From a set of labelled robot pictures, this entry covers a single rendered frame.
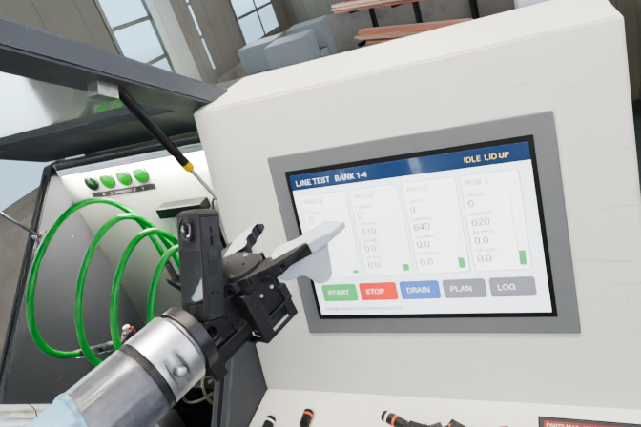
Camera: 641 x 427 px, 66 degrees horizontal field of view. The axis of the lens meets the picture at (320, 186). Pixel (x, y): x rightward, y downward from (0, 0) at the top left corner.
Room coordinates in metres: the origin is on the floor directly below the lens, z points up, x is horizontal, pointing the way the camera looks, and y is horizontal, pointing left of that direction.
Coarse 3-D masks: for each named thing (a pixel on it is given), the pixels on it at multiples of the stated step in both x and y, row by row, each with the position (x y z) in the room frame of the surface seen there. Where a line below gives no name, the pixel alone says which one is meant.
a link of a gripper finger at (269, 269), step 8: (296, 248) 0.46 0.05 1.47; (304, 248) 0.46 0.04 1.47; (280, 256) 0.46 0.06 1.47; (288, 256) 0.45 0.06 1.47; (296, 256) 0.45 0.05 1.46; (304, 256) 0.46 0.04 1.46; (264, 264) 0.45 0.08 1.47; (272, 264) 0.45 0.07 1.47; (280, 264) 0.44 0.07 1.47; (288, 264) 0.45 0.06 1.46; (256, 272) 0.44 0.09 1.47; (264, 272) 0.44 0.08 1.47; (272, 272) 0.44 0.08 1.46; (280, 272) 0.44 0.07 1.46; (256, 280) 0.44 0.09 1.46; (264, 280) 0.44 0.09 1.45
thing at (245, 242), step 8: (256, 224) 0.58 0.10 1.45; (248, 232) 0.57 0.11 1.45; (256, 232) 0.58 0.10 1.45; (240, 240) 0.55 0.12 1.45; (248, 240) 0.55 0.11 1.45; (256, 240) 0.56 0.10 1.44; (232, 248) 0.54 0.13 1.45; (240, 248) 0.53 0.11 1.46; (248, 248) 0.53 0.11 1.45; (224, 256) 0.52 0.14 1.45
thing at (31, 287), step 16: (80, 208) 1.05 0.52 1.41; (128, 208) 1.15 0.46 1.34; (48, 240) 0.95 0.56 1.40; (32, 272) 0.90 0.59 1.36; (32, 288) 0.88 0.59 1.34; (32, 304) 0.87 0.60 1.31; (32, 320) 0.85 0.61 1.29; (32, 336) 0.84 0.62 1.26; (48, 352) 0.84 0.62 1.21; (64, 352) 0.87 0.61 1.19
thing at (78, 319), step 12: (120, 216) 1.02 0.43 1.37; (132, 216) 1.05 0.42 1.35; (108, 228) 0.98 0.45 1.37; (96, 240) 0.95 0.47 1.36; (168, 240) 1.10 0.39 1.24; (84, 264) 0.90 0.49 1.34; (84, 276) 0.89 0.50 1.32; (84, 336) 0.83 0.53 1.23; (84, 348) 0.82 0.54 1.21; (96, 360) 0.83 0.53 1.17
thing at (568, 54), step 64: (576, 0) 0.78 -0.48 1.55; (320, 64) 0.97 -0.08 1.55; (384, 64) 0.79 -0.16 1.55; (448, 64) 0.72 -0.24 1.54; (512, 64) 0.67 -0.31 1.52; (576, 64) 0.63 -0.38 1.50; (256, 128) 0.86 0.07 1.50; (320, 128) 0.80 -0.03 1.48; (384, 128) 0.75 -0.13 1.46; (576, 128) 0.62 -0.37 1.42; (256, 192) 0.85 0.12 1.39; (576, 192) 0.60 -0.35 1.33; (576, 256) 0.59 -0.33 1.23; (640, 256) 0.55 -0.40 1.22; (640, 320) 0.53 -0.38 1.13; (320, 384) 0.75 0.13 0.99; (384, 384) 0.69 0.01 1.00; (448, 384) 0.64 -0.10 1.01; (512, 384) 0.59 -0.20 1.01; (576, 384) 0.55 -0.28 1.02; (640, 384) 0.51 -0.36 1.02
